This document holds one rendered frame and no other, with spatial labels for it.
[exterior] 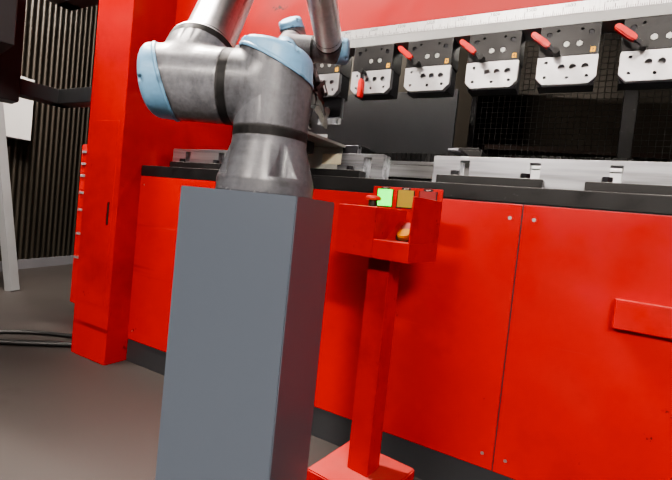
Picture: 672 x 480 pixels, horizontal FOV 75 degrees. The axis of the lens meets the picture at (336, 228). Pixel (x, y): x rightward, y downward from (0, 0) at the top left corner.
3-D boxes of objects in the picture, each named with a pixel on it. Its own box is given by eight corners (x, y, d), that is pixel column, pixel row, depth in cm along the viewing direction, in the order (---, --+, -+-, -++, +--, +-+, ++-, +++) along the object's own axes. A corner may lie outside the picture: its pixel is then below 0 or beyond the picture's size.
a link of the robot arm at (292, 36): (308, 41, 123) (315, 30, 131) (269, 38, 124) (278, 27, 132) (309, 69, 128) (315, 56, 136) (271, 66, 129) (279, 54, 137)
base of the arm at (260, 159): (291, 195, 60) (298, 122, 59) (194, 186, 64) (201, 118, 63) (324, 201, 74) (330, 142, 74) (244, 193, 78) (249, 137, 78)
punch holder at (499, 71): (464, 88, 135) (470, 34, 134) (470, 96, 142) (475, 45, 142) (515, 86, 128) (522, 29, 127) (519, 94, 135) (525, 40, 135)
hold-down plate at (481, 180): (435, 183, 135) (436, 174, 135) (440, 185, 140) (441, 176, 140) (541, 190, 120) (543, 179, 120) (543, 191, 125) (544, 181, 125)
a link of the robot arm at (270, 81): (302, 127, 62) (311, 30, 62) (210, 119, 63) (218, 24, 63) (313, 141, 74) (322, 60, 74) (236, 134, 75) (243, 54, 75)
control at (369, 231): (334, 251, 109) (341, 179, 108) (368, 250, 122) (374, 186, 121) (407, 264, 97) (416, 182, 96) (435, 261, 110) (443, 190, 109)
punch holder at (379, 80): (349, 94, 155) (354, 47, 154) (360, 100, 162) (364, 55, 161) (388, 92, 147) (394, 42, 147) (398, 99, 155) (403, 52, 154)
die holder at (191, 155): (171, 169, 201) (173, 148, 201) (182, 170, 206) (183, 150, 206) (256, 174, 177) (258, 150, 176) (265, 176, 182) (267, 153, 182)
